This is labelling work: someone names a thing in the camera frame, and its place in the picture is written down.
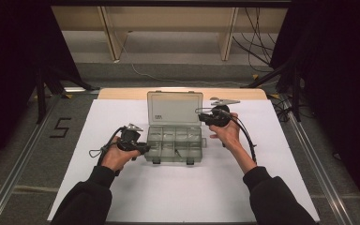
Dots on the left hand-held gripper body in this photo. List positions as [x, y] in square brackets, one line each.
[128, 139]

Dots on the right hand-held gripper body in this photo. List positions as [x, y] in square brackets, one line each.
[221, 115]

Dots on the grey transparent compartment box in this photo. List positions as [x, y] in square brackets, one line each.
[173, 112]

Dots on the person's right hand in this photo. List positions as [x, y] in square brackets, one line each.
[229, 132]

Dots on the person's left hand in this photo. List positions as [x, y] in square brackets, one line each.
[115, 159]

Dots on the white table sheet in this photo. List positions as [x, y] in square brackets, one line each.
[181, 193]

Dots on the black metal stand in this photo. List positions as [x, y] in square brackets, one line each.
[296, 93]
[41, 93]

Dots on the light wooden shelf unit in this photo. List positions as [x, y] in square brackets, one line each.
[168, 18]

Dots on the black curtain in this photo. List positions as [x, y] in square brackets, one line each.
[340, 78]
[9, 62]

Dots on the aluminium floor rail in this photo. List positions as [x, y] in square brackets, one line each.
[18, 162]
[318, 168]

